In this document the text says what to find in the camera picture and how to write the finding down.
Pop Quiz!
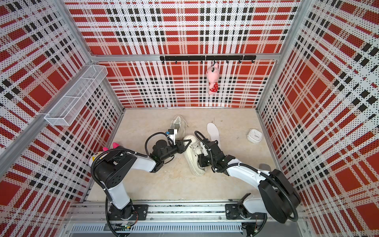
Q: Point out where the white shoe insole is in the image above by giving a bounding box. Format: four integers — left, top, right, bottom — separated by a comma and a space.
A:
207, 122, 221, 148

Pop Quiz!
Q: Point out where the pink striped plush doll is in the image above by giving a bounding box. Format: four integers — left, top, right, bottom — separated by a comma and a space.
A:
88, 142, 120, 167

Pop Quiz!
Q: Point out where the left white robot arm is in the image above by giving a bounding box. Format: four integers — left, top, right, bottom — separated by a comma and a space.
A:
90, 139, 191, 210

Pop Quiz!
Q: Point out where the white sneaker one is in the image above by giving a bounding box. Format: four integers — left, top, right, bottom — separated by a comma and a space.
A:
184, 135, 206, 176
170, 115, 188, 140

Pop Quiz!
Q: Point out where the pink hanging plush toy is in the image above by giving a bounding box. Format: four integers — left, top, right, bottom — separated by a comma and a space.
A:
206, 63, 220, 95

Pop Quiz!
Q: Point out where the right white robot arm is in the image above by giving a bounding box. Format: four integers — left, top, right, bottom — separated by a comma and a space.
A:
199, 139, 301, 223

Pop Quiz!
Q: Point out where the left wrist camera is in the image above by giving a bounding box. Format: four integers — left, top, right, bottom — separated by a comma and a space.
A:
166, 128, 178, 145

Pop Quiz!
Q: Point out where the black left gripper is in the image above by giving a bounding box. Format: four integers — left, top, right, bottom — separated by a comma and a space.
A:
160, 139, 191, 162

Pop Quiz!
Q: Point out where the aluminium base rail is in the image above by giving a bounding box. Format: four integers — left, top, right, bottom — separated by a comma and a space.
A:
59, 199, 312, 237

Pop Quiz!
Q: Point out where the black hook rail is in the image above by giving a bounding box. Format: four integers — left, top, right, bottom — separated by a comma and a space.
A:
159, 55, 257, 63

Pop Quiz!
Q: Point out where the grey flat object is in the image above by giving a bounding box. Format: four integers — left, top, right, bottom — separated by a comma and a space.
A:
259, 164, 271, 171

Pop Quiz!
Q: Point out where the white wire mesh basket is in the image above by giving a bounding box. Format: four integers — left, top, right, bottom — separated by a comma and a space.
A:
44, 65, 108, 126

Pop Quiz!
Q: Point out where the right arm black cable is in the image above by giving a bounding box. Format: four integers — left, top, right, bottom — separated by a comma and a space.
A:
194, 130, 299, 222

